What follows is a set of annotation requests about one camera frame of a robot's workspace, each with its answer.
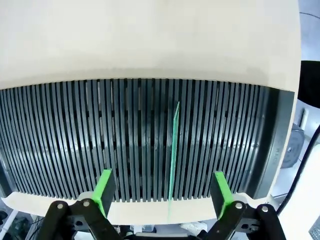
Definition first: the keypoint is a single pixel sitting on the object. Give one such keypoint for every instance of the black slotted board rack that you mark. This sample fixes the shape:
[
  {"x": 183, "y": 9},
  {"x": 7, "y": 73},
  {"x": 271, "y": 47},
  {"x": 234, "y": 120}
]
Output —
[{"x": 62, "y": 137}]

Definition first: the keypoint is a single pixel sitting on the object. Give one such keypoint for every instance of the grey round weight plate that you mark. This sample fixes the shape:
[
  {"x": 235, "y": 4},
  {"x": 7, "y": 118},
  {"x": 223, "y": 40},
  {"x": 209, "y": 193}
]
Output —
[{"x": 293, "y": 147}]

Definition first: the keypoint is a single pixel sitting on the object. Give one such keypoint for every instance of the green printed circuit board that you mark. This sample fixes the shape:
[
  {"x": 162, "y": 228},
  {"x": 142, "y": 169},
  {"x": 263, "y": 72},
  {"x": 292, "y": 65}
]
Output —
[{"x": 172, "y": 155}]

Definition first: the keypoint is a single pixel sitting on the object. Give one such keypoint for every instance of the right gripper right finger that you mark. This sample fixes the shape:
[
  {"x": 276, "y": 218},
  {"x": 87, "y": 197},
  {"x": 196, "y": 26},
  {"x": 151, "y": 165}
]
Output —
[{"x": 222, "y": 192}]

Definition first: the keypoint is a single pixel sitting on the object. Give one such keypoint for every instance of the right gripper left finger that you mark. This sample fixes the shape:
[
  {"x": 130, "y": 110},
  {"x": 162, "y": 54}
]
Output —
[{"x": 105, "y": 190}]

